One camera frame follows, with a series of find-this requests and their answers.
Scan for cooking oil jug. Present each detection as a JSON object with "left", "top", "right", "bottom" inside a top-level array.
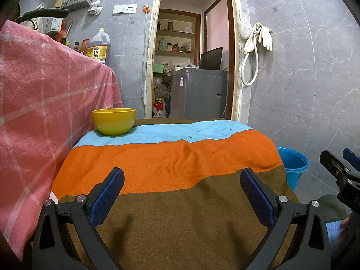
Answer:
[{"left": 85, "top": 28, "right": 111, "bottom": 64}]

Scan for white hose with gloves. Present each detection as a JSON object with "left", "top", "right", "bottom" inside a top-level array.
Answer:
[{"left": 241, "top": 22, "right": 261, "bottom": 87}]

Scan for red plastic item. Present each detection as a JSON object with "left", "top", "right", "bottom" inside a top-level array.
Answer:
[{"left": 57, "top": 24, "right": 67, "bottom": 44}]

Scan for hanging white plastic bag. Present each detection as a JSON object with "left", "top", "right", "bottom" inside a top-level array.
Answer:
[{"left": 239, "top": 15, "right": 251, "bottom": 40}]

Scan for yellow bowl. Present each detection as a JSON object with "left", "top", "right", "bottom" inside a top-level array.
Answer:
[{"left": 92, "top": 108, "right": 137, "bottom": 136}]

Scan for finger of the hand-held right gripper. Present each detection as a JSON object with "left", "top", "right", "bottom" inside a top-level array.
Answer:
[
  {"left": 320, "top": 150, "right": 351, "bottom": 180},
  {"left": 342, "top": 148, "right": 360, "bottom": 172}
]

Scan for grey washing machine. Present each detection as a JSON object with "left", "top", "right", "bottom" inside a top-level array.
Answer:
[{"left": 171, "top": 68, "right": 228, "bottom": 120}]

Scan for metal grater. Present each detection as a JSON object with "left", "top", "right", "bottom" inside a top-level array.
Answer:
[{"left": 46, "top": 17, "right": 64, "bottom": 33}]

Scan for person's leg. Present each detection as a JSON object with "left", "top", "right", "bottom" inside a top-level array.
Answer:
[{"left": 316, "top": 193, "right": 349, "bottom": 224}]

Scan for pink plaid cloth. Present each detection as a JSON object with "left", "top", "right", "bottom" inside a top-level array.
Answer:
[{"left": 0, "top": 20, "right": 123, "bottom": 261}]

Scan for cream rubber gloves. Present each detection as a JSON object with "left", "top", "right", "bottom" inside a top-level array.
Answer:
[{"left": 257, "top": 25, "right": 273, "bottom": 52}]

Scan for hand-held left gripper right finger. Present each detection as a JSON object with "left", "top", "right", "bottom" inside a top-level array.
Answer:
[{"left": 240, "top": 168, "right": 331, "bottom": 270}]

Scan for heap of plastic bags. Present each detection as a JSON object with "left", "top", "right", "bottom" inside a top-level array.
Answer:
[{"left": 153, "top": 77, "right": 171, "bottom": 99}]

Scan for grey wall rack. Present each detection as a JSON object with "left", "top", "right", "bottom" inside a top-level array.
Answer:
[{"left": 62, "top": 0, "right": 93, "bottom": 8}]

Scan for white crumpled bag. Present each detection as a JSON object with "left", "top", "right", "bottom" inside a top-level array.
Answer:
[{"left": 87, "top": 0, "right": 103, "bottom": 15}]

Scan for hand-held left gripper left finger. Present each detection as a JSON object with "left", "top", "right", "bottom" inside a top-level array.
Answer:
[{"left": 31, "top": 167, "right": 126, "bottom": 270}]

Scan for white wall cable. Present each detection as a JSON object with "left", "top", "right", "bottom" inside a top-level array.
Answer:
[{"left": 142, "top": 13, "right": 149, "bottom": 102}]

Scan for light blue cloth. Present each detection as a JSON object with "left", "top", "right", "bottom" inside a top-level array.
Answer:
[{"left": 325, "top": 221, "right": 349, "bottom": 254}]

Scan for person's right hand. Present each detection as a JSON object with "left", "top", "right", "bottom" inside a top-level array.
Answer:
[{"left": 336, "top": 212, "right": 360, "bottom": 249}]

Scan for black flat screen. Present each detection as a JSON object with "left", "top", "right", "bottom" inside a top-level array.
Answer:
[{"left": 200, "top": 47, "right": 223, "bottom": 71}]

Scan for black pan handle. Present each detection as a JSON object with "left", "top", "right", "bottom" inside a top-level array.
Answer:
[{"left": 17, "top": 8, "right": 70, "bottom": 23}]

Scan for wooden door frame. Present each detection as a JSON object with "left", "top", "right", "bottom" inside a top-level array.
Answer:
[{"left": 143, "top": 0, "right": 248, "bottom": 123}]

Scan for blue plastic bucket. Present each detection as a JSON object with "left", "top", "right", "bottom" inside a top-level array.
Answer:
[{"left": 276, "top": 146, "right": 309, "bottom": 192}]

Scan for wooden shelf unit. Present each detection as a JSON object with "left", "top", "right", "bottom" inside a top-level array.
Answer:
[{"left": 154, "top": 9, "right": 201, "bottom": 59}]

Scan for orange blue brown striped blanket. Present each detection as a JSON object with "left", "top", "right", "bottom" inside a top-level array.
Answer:
[{"left": 51, "top": 118, "right": 300, "bottom": 270}]

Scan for red and white sack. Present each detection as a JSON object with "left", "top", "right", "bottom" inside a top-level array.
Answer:
[{"left": 152, "top": 98, "right": 166, "bottom": 119}]

